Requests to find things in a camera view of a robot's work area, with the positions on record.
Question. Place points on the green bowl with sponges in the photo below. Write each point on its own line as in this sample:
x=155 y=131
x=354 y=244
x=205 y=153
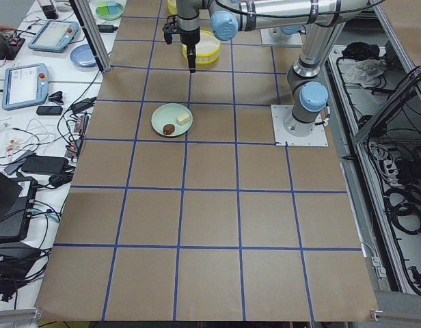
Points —
x=109 y=10

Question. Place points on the black power adapter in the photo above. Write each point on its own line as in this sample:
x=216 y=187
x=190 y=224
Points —
x=46 y=165

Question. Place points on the blue plate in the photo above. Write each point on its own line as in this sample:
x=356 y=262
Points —
x=82 y=56

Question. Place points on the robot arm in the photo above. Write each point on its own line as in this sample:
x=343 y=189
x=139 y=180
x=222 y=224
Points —
x=252 y=82

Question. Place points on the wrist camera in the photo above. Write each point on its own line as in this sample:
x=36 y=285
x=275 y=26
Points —
x=170 y=28

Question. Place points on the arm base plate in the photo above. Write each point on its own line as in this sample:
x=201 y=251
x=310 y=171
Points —
x=289 y=132
x=278 y=37

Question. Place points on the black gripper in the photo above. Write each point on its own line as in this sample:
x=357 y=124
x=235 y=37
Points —
x=191 y=37

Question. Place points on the blue teach pendant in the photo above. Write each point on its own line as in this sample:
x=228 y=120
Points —
x=25 y=86
x=54 y=36

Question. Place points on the black laptop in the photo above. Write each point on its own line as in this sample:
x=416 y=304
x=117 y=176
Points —
x=17 y=196

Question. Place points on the yellow steamer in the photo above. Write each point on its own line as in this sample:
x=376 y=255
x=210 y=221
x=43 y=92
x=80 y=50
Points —
x=207 y=49
x=172 y=8

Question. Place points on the blue teach pendant near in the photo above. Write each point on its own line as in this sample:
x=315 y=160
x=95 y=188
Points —
x=25 y=86

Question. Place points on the brown bun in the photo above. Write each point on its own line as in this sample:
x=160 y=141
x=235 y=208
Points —
x=169 y=129

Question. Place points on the blue teach pendant far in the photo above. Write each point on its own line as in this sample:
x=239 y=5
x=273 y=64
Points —
x=54 y=36

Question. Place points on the mint green plate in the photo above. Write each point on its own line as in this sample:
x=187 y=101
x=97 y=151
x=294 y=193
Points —
x=167 y=114

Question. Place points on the aluminium frame post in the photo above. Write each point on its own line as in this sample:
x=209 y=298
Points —
x=87 y=22

